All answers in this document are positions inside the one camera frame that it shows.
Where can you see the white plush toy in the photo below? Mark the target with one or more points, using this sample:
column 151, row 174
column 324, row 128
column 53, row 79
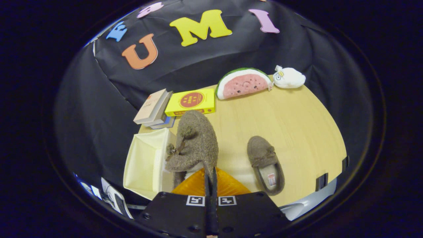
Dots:
column 290, row 77

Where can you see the black keyboard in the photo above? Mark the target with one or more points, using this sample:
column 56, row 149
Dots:
column 115, row 198

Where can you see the black backdrop cloth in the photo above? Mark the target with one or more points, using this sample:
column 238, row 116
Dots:
column 198, row 59

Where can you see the blue book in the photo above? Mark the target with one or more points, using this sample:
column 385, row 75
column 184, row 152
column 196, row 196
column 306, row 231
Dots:
column 168, row 123

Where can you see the black table clamp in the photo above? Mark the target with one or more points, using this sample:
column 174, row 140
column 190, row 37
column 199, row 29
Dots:
column 345, row 163
column 321, row 181

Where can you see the watermelon slice plush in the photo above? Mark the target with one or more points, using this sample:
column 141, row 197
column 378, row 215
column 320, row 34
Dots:
column 243, row 86

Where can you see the white plastic chair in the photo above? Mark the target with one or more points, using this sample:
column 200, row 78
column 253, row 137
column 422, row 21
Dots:
column 307, row 206

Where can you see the brown fuzzy shoe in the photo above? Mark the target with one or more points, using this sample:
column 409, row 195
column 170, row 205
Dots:
column 261, row 148
column 198, row 138

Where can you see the beige book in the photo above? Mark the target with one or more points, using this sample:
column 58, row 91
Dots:
column 150, row 107

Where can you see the cream fabric storage box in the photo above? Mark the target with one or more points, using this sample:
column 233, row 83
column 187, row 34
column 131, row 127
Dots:
column 145, row 162

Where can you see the grey book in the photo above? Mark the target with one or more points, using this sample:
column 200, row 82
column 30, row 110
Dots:
column 165, row 110

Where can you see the yellow book with red circle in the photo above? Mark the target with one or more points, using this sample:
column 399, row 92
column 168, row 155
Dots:
column 191, row 100

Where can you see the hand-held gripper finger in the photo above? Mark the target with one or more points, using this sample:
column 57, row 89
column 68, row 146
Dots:
column 208, row 211
column 214, row 211

